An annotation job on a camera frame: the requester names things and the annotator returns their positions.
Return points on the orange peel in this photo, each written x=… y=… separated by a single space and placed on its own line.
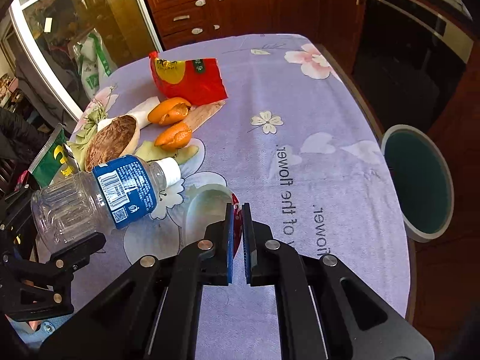
x=174 y=137
x=165 y=110

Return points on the green vegetable leaves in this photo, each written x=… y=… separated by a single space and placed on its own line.
x=90 y=122

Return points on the brown wooden panel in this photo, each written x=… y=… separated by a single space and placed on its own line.
x=450 y=270

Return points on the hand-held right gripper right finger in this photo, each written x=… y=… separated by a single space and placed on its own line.
x=246 y=247

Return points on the white trash bin teal liner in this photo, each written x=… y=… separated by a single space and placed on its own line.
x=416 y=180

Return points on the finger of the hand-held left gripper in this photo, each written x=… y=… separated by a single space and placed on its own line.
x=11 y=210
x=45 y=281

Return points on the green snack packet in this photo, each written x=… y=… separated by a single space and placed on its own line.
x=52 y=161

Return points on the clear plastic bottle blue label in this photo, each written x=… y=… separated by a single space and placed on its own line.
x=75 y=202

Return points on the green and white bag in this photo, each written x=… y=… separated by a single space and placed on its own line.
x=92 y=67

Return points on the brown wooden kitchen cabinet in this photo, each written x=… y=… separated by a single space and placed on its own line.
x=262 y=3

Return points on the white paper tissue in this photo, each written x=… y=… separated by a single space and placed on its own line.
x=144 y=108

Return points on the red snack bag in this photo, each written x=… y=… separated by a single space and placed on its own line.
x=187 y=82

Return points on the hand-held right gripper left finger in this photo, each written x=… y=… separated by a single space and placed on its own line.
x=229 y=243

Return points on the white framed glass door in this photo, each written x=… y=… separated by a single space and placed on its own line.
x=93 y=7

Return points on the dark cloth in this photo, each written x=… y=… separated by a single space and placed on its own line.
x=15 y=138

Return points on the purple floral tablecloth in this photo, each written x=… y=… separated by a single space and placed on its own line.
x=300 y=120

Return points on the brown coconut shell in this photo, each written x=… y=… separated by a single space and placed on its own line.
x=112 y=138

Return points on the beige flat wrapper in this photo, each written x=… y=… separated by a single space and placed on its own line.
x=202 y=116

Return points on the pale green fruit peel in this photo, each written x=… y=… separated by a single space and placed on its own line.
x=147 y=152
x=187 y=154

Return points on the black built-in oven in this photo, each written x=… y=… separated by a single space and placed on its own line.
x=405 y=45

